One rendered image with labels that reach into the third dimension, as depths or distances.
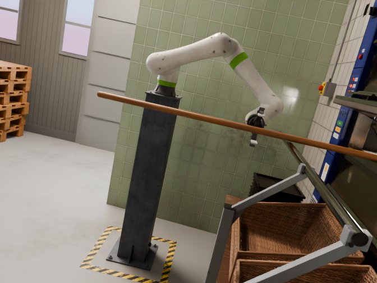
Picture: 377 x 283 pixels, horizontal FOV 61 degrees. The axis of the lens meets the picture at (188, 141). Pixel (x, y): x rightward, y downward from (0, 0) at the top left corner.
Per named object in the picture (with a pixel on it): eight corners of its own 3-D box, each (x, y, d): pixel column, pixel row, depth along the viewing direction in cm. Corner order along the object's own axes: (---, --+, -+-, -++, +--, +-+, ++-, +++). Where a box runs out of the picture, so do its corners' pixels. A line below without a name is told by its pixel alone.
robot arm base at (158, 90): (158, 90, 229) (160, 82, 228) (178, 95, 229) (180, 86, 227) (151, 92, 204) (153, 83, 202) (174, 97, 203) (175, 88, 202)
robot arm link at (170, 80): (150, 82, 204) (156, 52, 199) (162, 83, 218) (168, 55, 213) (168, 87, 199) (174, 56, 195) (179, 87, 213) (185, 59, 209)
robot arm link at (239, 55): (212, 46, 186) (228, 31, 181) (219, 49, 198) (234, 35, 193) (230, 70, 183) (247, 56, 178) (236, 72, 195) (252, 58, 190)
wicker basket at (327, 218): (314, 246, 182) (329, 202, 176) (345, 319, 127) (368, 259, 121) (230, 224, 187) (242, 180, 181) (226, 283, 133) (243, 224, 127)
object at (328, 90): (328, 97, 231) (332, 83, 229) (332, 97, 221) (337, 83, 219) (318, 95, 232) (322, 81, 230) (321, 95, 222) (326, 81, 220)
